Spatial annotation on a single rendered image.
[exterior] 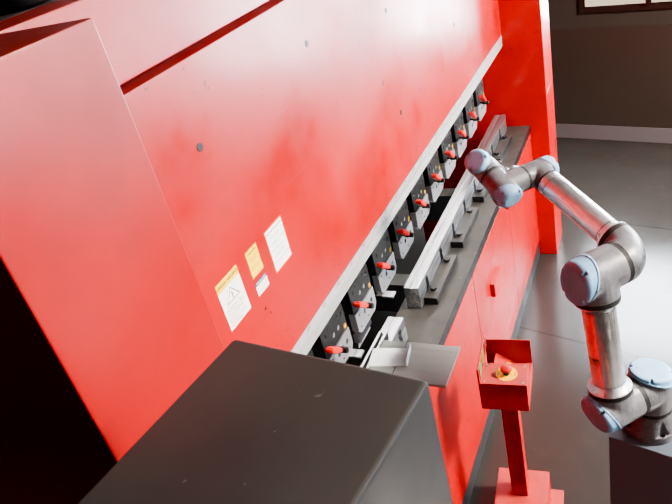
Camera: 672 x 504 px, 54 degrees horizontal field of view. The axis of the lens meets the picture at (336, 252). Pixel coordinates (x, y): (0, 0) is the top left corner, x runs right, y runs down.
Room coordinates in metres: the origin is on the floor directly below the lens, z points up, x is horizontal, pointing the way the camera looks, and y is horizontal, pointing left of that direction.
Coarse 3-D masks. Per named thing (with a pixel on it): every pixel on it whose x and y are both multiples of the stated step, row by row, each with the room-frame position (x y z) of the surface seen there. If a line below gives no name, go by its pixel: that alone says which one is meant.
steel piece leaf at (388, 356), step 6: (384, 348) 1.72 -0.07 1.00; (390, 348) 1.71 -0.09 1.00; (396, 348) 1.70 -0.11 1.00; (402, 348) 1.69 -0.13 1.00; (408, 348) 1.68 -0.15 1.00; (384, 354) 1.69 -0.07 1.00; (390, 354) 1.68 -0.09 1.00; (396, 354) 1.67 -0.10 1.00; (402, 354) 1.66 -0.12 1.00; (408, 354) 1.64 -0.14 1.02; (378, 360) 1.67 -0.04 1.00; (384, 360) 1.66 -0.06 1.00; (390, 360) 1.65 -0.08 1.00; (396, 360) 1.64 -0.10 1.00; (402, 360) 1.63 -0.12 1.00; (408, 360) 1.63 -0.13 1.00
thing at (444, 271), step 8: (448, 256) 2.31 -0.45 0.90; (456, 256) 2.30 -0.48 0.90; (440, 264) 2.26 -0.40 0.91; (448, 264) 2.25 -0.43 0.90; (440, 272) 2.21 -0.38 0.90; (448, 272) 2.19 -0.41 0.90; (432, 280) 2.17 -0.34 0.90; (440, 280) 2.15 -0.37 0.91; (448, 280) 2.18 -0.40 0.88; (440, 288) 2.10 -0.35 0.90; (424, 296) 2.08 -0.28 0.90; (432, 296) 2.06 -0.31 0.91; (440, 296) 2.08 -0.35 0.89
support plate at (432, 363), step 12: (420, 348) 1.67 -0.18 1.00; (432, 348) 1.66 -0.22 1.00; (444, 348) 1.64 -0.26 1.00; (456, 348) 1.63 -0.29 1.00; (420, 360) 1.61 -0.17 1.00; (432, 360) 1.60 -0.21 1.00; (444, 360) 1.59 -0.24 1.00; (396, 372) 1.59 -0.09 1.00; (408, 372) 1.58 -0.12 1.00; (420, 372) 1.56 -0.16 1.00; (432, 372) 1.55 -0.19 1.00; (444, 372) 1.53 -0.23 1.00; (432, 384) 1.50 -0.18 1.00; (444, 384) 1.48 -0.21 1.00
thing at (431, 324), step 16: (512, 128) 3.48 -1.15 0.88; (528, 128) 3.43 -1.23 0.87; (512, 144) 3.27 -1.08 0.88; (512, 160) 3.08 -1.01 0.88; (480, 208) 2.68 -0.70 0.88; (496, 208) 2.66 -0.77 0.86; (480, 224) 2.54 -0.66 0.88; (480, 240) 2.41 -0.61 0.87; (464, 256) 2.32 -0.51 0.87; (464, 272) 2.21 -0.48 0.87; (448, 288) 2.13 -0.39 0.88; (464, 288) 2.13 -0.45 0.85; (432, 304) 2.05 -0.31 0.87; (448, 304) 2.03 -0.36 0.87; (416, 320) 1.98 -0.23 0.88; (432, 320) 1.96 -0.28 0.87; (448, 320) 1.94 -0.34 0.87; (416, 336) 1.89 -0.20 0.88; (432, 336) 1.87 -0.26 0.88
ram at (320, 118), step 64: (320, 0) 1.80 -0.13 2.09; (384, 0) 2.18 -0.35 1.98; (448, 0) 2.77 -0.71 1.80; (192, 64) 1.30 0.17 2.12; (256, 64) 1.48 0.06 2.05; (320, 64) 1.73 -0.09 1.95; (384, 64) 2.09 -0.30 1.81; (448, 64) 2.66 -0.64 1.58; (192, 128) 1.25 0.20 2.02; (256, 128) 1.42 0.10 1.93; (320, 128) 1.66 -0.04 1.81; (384, 128) 2.01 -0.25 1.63; (448, 128) 2.56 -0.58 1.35; (192, 192) 1.19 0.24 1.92; (256, 192) 1.36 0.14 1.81; (320, 192) 1.59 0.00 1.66; (384, 192) 1.92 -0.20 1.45; (192, 256) 1.14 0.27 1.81; (320, 256) 1.52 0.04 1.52; (256, 320) 1.23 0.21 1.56
